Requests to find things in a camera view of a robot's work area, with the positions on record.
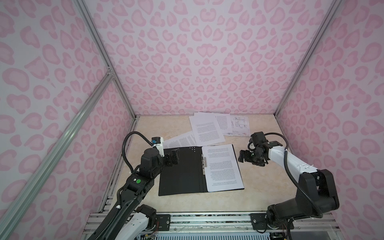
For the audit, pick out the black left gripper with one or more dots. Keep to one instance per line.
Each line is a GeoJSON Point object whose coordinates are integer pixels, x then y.
{"type": "Point", "coordinates": [175, 157]}

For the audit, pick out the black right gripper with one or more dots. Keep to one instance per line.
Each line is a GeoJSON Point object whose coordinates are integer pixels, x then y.
{"type": "Point", "coordinates": [246, 157]}

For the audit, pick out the orange and black folder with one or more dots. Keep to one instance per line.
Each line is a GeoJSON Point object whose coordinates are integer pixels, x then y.
{"type": "Point", "coordinates": [187, 177]}

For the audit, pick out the low text paper sheet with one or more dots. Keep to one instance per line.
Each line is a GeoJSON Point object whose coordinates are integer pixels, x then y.
{"type": "Point", "coordinates": [183, 140]}

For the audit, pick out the large text paper sheet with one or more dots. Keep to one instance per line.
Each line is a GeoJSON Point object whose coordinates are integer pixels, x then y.
{"type": "Point", "coordinates": [206, 130]}

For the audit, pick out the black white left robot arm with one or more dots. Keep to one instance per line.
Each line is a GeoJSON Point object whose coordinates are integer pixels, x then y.
{"type": "Point", "coordinates": [127, 219]}

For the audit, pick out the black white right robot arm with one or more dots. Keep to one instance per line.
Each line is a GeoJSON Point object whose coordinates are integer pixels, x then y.
{"type": "Point", "coordinates": [316, 189]}

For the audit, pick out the technical drawing paper sheet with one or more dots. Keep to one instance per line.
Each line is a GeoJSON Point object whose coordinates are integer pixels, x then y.
{"type": "Point", "coordinates": [240, 126]}

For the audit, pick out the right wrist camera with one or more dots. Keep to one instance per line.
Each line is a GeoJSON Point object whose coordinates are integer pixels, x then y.
{"type": "Point", "coordinates": [256, 141]}

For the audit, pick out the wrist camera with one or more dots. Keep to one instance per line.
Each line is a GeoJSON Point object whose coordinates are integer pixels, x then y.
{"type": "Point", "coordinates": [158, 143]}
{"type": "Point", "coordinates": [256, 141]}

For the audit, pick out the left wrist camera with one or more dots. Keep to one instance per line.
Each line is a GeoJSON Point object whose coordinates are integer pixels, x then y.
{"type": "Point", "coordinates": [158, 143]}

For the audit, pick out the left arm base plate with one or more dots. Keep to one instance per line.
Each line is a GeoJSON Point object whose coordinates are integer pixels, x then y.
{"type": "Point", "coordinates": [159, 222]}

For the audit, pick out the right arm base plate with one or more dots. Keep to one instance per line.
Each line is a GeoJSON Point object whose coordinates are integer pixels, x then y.
{"type": "Point", "coordinates": [262, 223]}

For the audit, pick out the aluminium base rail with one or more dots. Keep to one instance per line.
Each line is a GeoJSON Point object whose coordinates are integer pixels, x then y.
{"type": "Point", "coordinates": [238, 226]}

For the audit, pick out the aluminium corner frame post right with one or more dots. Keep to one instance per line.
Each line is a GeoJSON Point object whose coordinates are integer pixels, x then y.
{"type": "Point", "coordinates": [322, 29]}

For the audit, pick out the aluminium corner frame post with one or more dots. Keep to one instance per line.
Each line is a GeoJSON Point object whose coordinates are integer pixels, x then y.
{"type": "Point", "coordinates": [91, 27]}
{"type": "Point", "coordinates": [322, 29]}

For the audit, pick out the diagonal aluminium frame bar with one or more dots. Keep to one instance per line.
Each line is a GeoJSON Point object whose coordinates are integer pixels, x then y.
{"type": "Point", "coordinates": [21, 204]}

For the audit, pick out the aluminium corner frame post left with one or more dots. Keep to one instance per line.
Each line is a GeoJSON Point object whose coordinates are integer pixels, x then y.
{"type": "Point", "coordinates": [91, 27]}

